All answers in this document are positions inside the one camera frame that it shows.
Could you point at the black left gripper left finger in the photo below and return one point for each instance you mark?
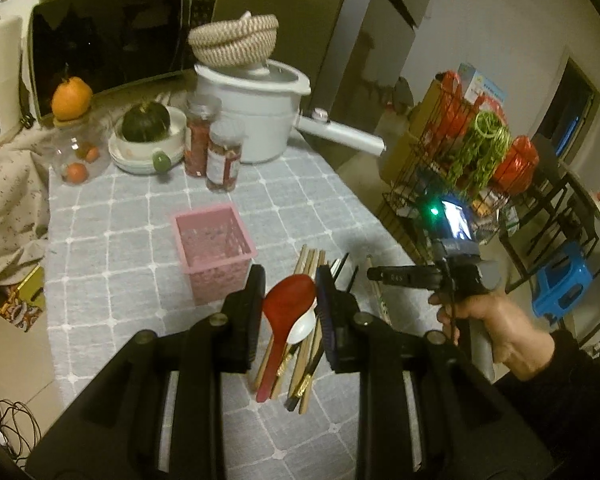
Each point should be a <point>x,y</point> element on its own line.
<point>224,343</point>

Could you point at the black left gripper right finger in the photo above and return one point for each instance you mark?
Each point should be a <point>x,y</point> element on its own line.
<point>357,342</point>

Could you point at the black chopstick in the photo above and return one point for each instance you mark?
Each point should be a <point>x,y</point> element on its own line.
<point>307,355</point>

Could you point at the white plastic spoon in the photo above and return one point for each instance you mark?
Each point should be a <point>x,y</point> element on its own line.
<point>299,331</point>

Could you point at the red plastic spoon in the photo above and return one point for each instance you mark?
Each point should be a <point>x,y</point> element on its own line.
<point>283,305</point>

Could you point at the person's right forearm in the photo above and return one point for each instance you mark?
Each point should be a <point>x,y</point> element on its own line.
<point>561,406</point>

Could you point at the person's right hand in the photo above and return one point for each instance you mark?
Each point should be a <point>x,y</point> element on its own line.
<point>524,349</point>

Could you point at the green hanging vegetables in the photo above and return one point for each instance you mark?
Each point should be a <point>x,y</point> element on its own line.
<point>484,146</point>

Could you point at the pink perforated utensil holder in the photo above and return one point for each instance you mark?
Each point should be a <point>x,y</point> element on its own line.
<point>215,250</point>

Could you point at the blue plastic stool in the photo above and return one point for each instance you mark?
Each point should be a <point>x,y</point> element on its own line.
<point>561,284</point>

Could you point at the grey checked tablecloth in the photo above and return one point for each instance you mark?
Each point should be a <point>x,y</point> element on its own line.
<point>112,269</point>

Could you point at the light blue cardboard box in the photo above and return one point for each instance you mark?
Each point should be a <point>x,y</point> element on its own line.
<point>475,84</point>

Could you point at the grey refrigerator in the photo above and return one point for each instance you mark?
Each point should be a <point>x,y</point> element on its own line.
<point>362,69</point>

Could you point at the labelled dried fruit jar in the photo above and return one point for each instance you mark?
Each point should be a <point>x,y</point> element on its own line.
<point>224,154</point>

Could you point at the white electric cooking pot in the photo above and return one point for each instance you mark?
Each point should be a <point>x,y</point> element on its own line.
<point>266,98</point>

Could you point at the white stacked bowls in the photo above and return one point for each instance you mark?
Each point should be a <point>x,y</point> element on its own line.
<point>156,157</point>

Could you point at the dark green squash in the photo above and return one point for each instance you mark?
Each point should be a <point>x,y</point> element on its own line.
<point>146,122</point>

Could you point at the red spice jar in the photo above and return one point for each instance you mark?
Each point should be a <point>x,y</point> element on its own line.
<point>201,112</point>

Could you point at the clear glass jar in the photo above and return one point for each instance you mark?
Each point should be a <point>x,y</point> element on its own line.
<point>79,149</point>

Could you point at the floral draped cloth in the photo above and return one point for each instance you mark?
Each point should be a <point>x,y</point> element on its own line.
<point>24,204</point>

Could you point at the large orange fruit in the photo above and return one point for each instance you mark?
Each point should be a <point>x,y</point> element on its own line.
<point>72,99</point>

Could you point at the black microwave oven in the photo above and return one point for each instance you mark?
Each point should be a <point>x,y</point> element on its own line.
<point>109,43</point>

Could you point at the white air fryer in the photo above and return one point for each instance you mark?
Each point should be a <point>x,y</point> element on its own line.
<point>10,62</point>

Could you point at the black wire rack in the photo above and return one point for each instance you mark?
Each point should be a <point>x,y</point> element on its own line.
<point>513,189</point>

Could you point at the woven rope basket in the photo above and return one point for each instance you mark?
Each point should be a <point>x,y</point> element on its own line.
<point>249,40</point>

